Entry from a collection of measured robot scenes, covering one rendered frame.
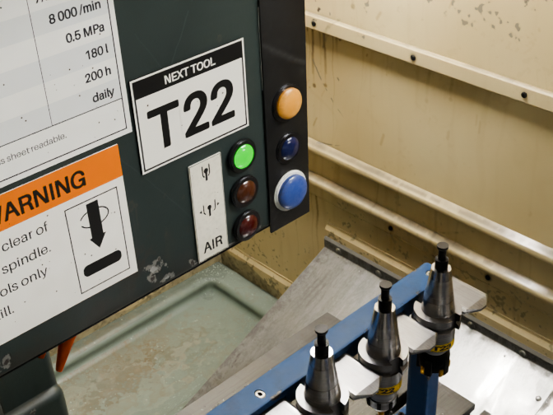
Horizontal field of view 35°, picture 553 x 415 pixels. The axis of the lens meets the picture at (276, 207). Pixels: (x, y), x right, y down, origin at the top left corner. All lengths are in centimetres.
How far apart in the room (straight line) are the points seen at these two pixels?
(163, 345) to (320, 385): 112
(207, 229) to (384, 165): 105
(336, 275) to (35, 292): 132
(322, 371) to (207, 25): 52
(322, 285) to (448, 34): 65
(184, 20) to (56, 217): 15
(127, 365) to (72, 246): 149
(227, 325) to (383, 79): 81
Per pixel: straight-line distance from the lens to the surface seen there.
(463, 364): 170
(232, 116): 64
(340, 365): 111
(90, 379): 207
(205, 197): 65
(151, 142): 60
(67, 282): 61
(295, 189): 71
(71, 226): 59
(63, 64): 55
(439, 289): 115
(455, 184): 160
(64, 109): 56
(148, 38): 58
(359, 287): 184
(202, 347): 210
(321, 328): 99
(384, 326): 108
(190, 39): 60
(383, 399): 115
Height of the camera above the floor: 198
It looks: 33 degrees down
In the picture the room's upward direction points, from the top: 3 degrees counter-clockwise
